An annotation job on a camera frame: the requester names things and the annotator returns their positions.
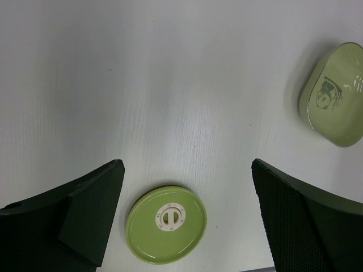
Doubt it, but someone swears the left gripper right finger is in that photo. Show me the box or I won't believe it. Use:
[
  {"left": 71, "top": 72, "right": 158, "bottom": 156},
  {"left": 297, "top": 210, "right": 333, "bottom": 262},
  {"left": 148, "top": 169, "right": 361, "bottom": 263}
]
[{"left": 251, "top": 159, "right": 362, "bottom": 271}]

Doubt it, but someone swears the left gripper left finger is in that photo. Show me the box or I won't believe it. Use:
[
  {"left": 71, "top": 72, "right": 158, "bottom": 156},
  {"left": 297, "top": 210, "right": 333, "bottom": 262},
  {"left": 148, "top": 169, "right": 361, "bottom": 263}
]
[{"left": 1, "top": 159, "right": 125, "bottom": 271}]

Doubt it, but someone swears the green round lid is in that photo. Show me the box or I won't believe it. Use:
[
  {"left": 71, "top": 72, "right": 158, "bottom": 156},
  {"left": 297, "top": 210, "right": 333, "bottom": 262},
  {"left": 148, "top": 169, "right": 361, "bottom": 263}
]
[{"left": 125, "top": 186, "right": 208, "bottom": 265}]

